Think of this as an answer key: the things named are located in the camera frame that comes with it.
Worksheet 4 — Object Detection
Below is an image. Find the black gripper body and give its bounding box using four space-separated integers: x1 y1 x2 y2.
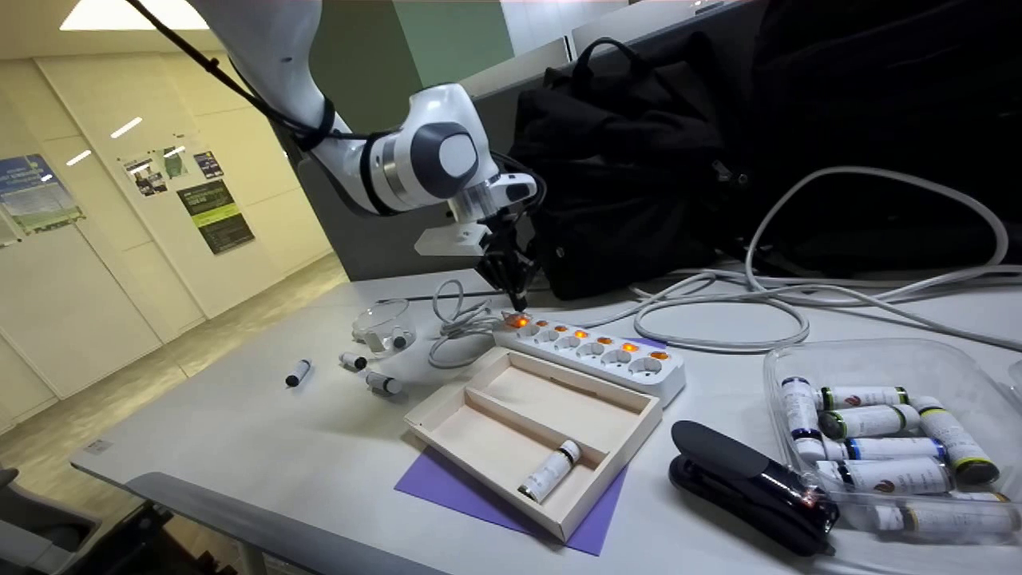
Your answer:
476 206 529 280

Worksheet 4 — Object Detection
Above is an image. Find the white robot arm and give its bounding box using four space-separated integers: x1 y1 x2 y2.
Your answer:
190 0 539 310

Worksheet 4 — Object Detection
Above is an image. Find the white marker on table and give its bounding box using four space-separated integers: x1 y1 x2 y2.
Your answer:
366 364 425 399
382 328 415 355
286 356 314 388

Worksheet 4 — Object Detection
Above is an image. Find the black backpack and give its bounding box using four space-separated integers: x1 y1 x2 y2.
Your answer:
512 0 1022 299

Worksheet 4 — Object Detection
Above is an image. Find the wooden tray with compartments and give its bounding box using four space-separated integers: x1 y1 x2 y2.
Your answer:
406 349 663 539

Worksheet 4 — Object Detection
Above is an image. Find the white marker black cap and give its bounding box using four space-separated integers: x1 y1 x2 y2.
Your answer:
338 352 367 375

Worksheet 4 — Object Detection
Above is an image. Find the white marker in tray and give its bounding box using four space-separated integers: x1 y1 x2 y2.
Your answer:
519 442 583 502

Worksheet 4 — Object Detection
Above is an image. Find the purple paper sheet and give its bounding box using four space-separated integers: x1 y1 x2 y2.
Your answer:
396 449 626 557

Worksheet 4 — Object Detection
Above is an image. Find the black stapler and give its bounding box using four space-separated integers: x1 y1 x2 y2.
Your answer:
667 418 840 557

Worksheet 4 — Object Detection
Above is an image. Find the clear plastic marker container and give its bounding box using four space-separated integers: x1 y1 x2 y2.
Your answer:
763 337 1022 546

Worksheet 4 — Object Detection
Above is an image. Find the white extension cord power strip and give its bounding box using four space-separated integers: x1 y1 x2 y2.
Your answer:
496 314 687 407

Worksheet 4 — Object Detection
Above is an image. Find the white power cable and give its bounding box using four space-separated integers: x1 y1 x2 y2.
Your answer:
425 162 1022 375

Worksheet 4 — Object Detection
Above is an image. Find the green wall poster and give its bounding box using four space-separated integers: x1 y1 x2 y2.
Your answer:
180 179 257 256

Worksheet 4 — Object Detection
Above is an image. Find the blue wall poster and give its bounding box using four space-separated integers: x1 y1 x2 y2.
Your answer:
0 154 84 237

